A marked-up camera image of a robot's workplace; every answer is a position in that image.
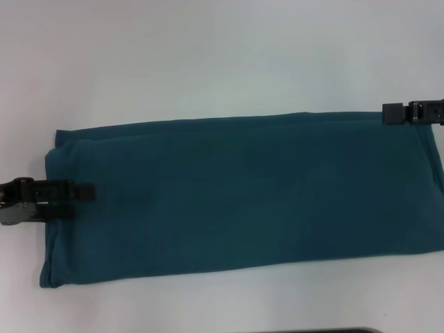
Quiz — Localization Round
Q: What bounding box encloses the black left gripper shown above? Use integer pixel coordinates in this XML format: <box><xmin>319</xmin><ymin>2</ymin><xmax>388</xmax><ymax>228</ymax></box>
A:
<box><xmin>0</xmin><ymin>177</ymin><xmax>96</xmax><ymax>227</ymax></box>

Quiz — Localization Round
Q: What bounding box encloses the teal blue FREE print T-shirt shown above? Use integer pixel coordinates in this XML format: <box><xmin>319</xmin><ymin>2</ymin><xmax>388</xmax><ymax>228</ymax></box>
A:
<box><xmin>37</xmin><ymin>110</ymin><xmax>444</xmax><ymax>289</ymax></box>

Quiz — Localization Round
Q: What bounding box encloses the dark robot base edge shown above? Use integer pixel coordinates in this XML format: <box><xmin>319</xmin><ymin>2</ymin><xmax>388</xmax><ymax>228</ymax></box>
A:
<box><xmin>306</xmin><ymin>327</ymin><xmax>382</xmax><ymax>333</ymax></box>

